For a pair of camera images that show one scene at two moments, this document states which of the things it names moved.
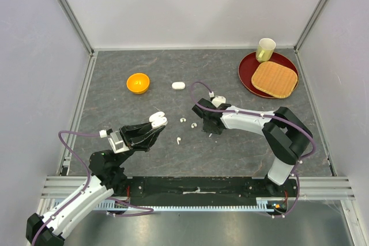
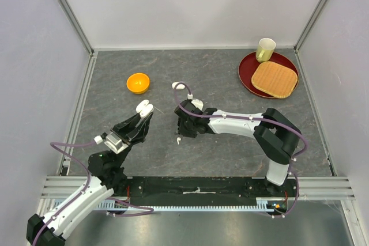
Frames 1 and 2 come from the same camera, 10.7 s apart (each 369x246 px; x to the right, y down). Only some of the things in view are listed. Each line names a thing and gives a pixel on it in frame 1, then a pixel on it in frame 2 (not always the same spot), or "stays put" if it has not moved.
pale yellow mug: (264, 49) stays put
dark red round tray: (249, 64) stays put
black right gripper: (207, 128) → (184, 132)
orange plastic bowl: (138, 83) stays put
